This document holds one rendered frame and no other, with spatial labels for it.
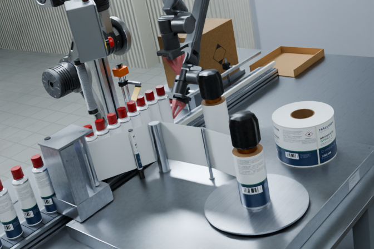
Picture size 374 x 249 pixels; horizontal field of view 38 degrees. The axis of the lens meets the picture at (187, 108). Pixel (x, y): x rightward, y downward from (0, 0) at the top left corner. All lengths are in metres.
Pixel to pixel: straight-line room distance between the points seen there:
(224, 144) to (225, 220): 0.25
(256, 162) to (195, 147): 0.33
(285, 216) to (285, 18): 3.31
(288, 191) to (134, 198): 0.50
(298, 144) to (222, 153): 0.24
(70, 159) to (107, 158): 0.21
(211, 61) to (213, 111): 0.76
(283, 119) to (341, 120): 0.44
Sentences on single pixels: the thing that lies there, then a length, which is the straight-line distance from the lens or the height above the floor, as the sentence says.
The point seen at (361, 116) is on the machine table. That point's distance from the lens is 2.21.
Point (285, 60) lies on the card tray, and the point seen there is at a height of 0.83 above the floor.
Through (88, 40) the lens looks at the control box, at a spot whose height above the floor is 1.36.
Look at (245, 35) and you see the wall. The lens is 5.08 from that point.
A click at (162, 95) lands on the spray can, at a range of 2.09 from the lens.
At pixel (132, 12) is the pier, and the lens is 5.71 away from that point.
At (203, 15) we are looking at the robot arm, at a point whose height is 1.26.
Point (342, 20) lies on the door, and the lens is 4.50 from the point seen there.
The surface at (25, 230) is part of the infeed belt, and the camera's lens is 1.83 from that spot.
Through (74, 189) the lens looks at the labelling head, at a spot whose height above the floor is 1.00.
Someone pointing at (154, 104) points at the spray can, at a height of 1.03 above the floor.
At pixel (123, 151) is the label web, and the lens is 1.85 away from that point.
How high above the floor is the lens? 1.80
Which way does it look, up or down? 23 degrees down
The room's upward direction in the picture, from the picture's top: 12 degrees counter-clockwise
